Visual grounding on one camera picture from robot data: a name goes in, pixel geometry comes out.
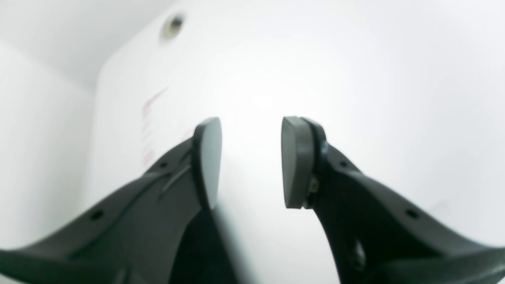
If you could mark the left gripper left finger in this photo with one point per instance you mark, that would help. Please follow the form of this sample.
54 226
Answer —
158 229

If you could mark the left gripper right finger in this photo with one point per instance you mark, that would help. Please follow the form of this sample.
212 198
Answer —
376 236

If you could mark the right table cable grommet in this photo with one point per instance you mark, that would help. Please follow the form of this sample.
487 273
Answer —
172 26

